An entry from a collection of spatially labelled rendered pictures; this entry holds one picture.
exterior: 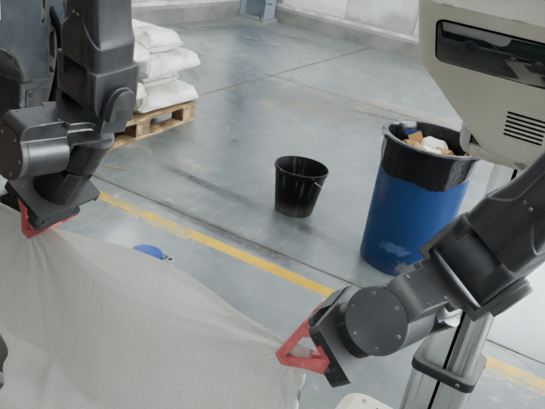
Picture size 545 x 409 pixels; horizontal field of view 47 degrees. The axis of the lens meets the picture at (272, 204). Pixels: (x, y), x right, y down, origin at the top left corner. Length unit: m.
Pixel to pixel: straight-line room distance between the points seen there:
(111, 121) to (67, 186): 0.11
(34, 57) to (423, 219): 2.20
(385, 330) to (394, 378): 1.90
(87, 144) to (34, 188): 0.11
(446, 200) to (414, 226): 0.18
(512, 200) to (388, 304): 0.13
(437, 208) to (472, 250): 2.33
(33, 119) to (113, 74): 0.09
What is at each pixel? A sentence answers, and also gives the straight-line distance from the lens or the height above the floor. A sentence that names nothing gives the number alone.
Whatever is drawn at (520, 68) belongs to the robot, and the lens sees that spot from 0.95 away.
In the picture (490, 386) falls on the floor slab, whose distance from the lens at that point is 2.58.
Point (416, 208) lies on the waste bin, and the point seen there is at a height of 0.37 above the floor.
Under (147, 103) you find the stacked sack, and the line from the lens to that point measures 4.11.
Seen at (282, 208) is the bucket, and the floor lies 0.04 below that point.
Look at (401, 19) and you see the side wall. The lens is 8.93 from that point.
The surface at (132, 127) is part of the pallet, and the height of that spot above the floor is 0.09.
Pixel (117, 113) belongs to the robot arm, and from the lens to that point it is 0.70.
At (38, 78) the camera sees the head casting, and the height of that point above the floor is 1.18.
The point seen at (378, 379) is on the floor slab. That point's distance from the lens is 2.39.
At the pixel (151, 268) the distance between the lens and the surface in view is 0.80.
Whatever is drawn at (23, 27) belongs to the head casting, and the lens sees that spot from 0.95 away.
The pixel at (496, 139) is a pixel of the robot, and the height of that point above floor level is 1.18.
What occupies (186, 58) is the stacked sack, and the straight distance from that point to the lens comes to 4.37.
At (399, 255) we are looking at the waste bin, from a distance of 2.99.
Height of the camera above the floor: 1.45
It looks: 25 degrees down
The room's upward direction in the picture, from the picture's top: 11 degrees clockwise
